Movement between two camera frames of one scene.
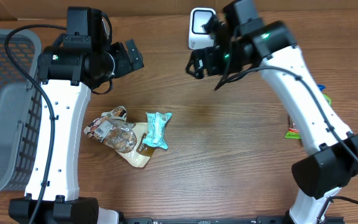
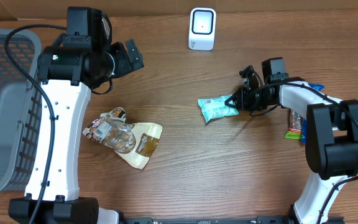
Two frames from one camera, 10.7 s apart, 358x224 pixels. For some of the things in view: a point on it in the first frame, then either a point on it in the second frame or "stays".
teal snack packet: x=155 y=135 -> x=213 y=107
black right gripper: x=204 y=55 -> x=243 y=104
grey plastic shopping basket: x=10 y=112 stays
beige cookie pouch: x=111 y=129 stays
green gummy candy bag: x=293 y=131 stays
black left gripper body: x=122 y=63 stays
